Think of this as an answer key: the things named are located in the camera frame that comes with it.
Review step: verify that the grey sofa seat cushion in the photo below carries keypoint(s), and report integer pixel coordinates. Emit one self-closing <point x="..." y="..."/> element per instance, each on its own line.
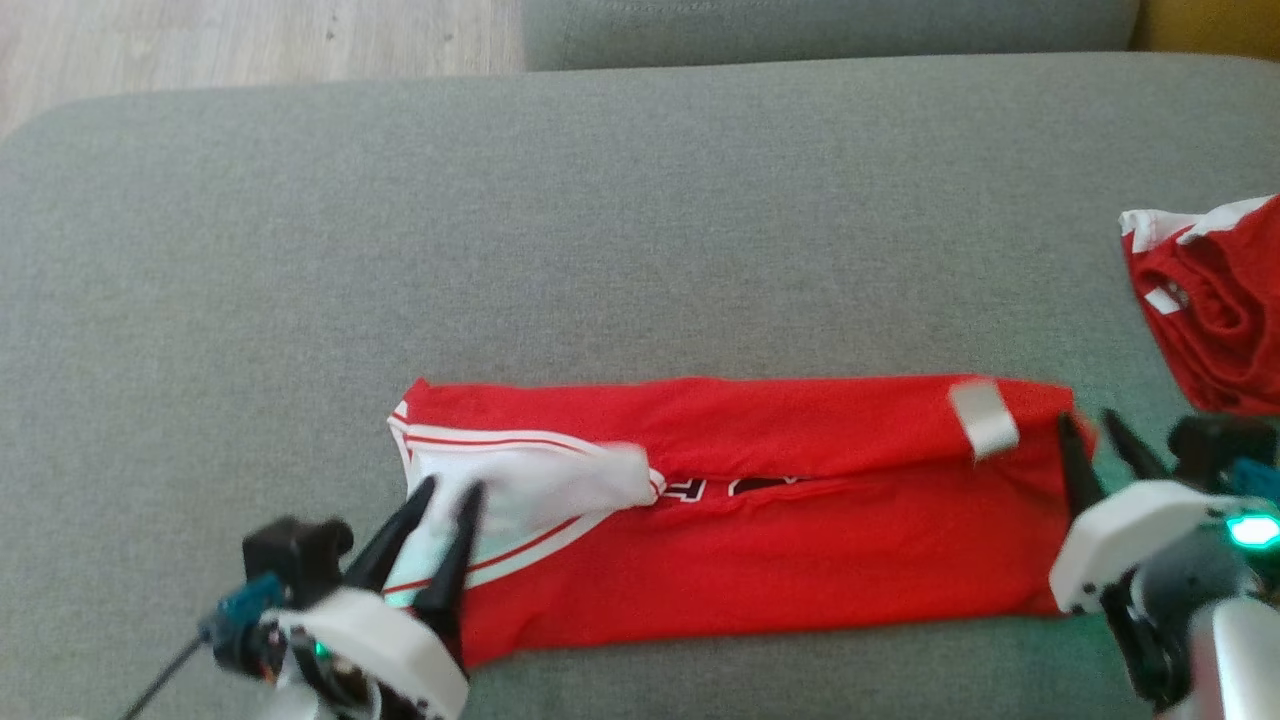
<point x="830" y="30"/>

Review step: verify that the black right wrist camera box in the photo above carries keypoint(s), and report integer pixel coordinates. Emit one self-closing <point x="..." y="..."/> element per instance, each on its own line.
<point x="1215" y="445"/>

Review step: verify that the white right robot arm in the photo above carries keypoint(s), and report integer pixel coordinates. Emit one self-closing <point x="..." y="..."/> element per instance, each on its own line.
<point x="1240" y="660"/>

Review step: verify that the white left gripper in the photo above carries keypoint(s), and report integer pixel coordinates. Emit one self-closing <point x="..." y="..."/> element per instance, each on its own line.
<point x="385" y="645"/>

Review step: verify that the large grey sofa ottoman cushion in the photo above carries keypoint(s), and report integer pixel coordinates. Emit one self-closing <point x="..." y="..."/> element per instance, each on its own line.
<point x="600" y="220"/>

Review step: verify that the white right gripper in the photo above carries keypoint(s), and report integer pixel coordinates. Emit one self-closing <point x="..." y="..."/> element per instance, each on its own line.
<point x="1130" y="535"/>

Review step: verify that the yellow sofa back cushion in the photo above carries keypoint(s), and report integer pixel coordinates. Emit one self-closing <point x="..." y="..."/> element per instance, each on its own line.
<point x="1210" y="25"/>

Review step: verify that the red garment with black lettering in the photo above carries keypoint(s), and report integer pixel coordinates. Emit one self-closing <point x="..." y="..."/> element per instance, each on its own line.
<point x="750" y="560"/>

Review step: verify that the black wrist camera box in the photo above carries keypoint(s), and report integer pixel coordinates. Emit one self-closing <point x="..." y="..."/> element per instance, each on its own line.
<point x="1215" y="445"/>
<point x="290" y="555"/>

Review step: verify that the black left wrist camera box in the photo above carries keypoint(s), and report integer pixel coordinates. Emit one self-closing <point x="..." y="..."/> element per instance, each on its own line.
<point x="290" y="555"/>

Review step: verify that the red and white garment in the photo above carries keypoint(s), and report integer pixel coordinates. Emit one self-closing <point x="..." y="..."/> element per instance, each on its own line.
<point x="1220" y="320"/>

